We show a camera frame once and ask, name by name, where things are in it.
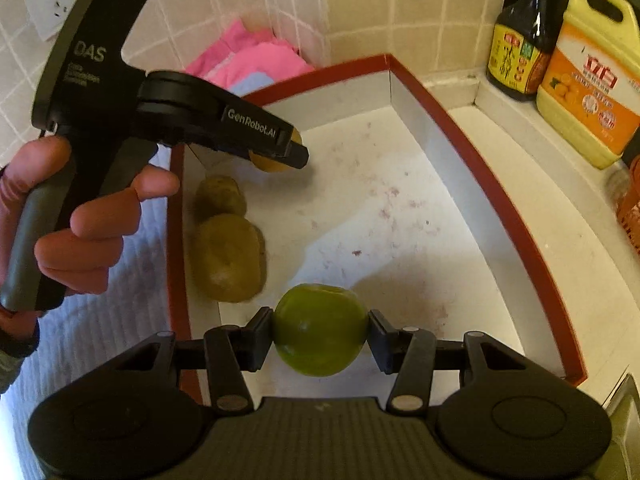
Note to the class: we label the round brown kiwi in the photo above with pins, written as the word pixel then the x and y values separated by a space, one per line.
pixel 267 164

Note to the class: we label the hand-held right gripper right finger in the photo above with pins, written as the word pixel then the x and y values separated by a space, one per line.
pixel 376 336

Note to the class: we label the dark soy sauce bottle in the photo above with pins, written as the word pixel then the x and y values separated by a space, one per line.
pixel 520 50

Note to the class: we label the light blue quilted mat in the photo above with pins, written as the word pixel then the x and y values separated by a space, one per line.
pixel 125 320

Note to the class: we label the yellow detergent bottle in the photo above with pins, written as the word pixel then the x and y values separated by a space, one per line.
pixel 585 95

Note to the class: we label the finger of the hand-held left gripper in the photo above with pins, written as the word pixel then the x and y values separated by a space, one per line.
pixel 295 156

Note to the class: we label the white wall socket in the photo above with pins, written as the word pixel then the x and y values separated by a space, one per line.
pixel 47 7

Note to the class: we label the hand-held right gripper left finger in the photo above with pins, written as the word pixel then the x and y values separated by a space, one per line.
pixel 262 336

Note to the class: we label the orange plastic basket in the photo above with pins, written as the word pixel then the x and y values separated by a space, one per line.
pixel 631 210

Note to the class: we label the small brown kiwi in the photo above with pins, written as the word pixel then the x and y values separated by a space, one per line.
pixel 220 196

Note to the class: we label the red cardboard box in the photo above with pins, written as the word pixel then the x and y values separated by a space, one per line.
pixel 400 240

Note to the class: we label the large brown kiwi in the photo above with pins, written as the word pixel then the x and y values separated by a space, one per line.
pixel 227 260

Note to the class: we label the steel sink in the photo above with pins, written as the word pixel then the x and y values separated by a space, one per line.
pixel 627 422

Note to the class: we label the green jujube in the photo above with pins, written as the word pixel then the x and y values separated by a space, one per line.
pixel 320 331

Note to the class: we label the person's left hand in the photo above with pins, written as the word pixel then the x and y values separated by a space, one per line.
pixel 100 222

